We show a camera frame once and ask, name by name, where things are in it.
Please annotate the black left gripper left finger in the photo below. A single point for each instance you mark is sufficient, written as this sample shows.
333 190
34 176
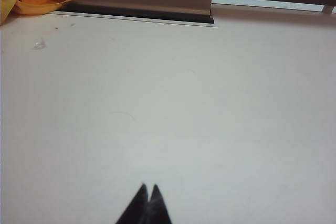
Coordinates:
136 211

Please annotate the small clear plastic scrap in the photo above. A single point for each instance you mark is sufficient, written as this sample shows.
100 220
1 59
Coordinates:
39 44

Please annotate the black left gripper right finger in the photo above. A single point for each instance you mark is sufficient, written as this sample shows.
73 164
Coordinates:
158 211

